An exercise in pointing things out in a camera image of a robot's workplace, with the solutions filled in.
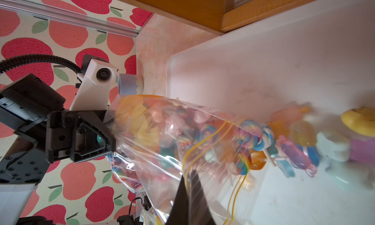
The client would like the blue grey mug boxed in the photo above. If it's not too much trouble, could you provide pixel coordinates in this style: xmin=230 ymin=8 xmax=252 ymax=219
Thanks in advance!
xmin=118 ymin=74 xmax=144 ymax=96

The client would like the poured candies pile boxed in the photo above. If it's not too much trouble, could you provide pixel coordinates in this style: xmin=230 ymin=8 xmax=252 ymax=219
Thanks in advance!
xmin=234 ymin=105 xmax=375 ymax=190

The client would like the ziploc bag of candies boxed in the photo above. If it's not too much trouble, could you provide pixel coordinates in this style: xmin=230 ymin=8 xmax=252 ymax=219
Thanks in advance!
xmin=104 ymin=95 xmax=267 ymax=225

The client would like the white plastic tray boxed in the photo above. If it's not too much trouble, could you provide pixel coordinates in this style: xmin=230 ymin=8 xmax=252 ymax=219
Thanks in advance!
xmin=167 ymin=0 xmax=375 ymax=225

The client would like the wooden shelf rack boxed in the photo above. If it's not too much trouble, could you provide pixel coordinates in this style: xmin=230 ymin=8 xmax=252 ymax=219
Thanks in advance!
xmin=119 ymin=0 xmax=316 ymax=35

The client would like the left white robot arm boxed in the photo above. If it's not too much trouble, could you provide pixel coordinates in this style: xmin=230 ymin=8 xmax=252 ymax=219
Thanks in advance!
xmin=1 ymin=74 xmax=116 ymax=225

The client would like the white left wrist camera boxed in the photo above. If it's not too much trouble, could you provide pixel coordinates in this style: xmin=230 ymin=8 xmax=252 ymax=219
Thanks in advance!
xmin=70 ymin=55 xmax=117 ymax=111

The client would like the black corrugated cable conduit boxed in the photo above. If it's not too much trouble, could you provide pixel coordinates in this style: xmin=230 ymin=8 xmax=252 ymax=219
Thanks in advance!
xmin=0 ymin=54 xmax=82 ymax=75

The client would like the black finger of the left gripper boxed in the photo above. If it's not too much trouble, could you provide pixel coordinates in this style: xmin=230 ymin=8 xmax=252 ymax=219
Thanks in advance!
xmin=70 ymin=110 xmax=116 ymax=163

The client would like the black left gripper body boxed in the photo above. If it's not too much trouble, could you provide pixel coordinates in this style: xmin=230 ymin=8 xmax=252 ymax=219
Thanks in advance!
xmin=1 ymin=74 xmax=76 ymax=163

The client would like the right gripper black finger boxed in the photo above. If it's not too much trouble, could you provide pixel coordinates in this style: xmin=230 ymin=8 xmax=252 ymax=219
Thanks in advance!
xmin=166 ymin=170 xmax=215 ymax=225

